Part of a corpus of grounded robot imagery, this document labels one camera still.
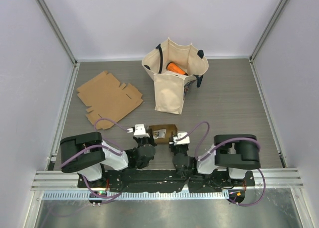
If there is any flat cardboard sheet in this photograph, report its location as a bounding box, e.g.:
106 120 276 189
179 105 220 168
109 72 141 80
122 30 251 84
76 71 143 130

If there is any white snack packet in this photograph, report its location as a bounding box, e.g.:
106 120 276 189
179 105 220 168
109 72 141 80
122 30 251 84
153 129 166 139

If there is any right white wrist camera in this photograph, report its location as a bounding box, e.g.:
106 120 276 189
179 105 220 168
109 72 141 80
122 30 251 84
169 132 190 146

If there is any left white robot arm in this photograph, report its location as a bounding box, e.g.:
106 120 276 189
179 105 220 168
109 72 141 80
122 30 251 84
60 132 157 188

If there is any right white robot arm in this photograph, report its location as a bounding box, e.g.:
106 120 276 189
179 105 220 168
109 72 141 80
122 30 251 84
169 133 261 190

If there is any aluminium frame post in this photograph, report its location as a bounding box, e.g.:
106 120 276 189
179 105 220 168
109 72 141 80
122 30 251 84
249 0 290 63
35 0 77 66

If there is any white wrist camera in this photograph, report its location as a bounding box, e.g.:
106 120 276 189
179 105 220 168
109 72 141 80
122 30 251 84
169 132 190 146
127 124 149 138

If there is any right aluminium frame post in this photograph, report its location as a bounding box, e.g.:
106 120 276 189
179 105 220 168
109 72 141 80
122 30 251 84
249 0 290 63

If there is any slotted cable duct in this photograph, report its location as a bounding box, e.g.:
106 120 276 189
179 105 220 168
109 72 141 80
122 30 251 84
42 190 229 201

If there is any orange bottle in bag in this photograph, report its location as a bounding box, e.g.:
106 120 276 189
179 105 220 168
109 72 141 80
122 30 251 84
166 62 188 76

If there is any beige canvas tote bag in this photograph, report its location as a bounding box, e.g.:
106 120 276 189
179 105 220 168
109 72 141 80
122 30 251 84
142 38 209 114

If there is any brown cardboard box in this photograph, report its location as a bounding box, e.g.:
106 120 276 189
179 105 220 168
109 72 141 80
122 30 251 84
149 124 177 144

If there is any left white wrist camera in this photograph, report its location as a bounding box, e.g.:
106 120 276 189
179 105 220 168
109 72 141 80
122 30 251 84
127 124 149 138

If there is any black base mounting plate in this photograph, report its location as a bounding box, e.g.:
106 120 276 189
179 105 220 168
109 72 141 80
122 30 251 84
77 169 255 193

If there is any left aluminium frame post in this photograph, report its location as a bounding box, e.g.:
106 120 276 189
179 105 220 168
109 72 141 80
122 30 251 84
35 0 77 66

